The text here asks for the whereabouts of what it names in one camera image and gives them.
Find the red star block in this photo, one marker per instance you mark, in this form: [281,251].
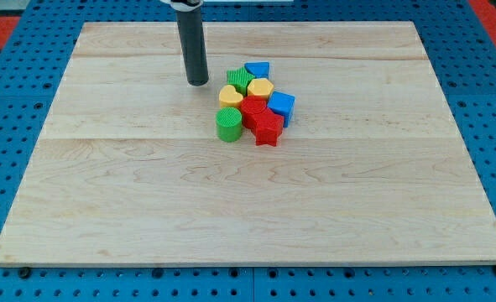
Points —
[268,127]

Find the green cylinder block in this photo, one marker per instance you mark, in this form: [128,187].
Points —
[229,122]

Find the red cylinder block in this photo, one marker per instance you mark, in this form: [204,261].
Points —
[250,107]

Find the yellow heart block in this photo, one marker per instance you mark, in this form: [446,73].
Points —
[229,97]

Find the blue cube block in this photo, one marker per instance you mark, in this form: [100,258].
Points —
[282,104]

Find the yellow hexagon block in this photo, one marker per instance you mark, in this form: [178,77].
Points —
[262,87]

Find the green star block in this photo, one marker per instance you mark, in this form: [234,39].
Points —
[240,79]

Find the blue semicircle block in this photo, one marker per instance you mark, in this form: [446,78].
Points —
[258,69]

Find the light wooden board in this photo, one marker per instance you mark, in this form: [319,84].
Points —
[128,170]

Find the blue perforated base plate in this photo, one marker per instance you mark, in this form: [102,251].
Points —
[32,63]

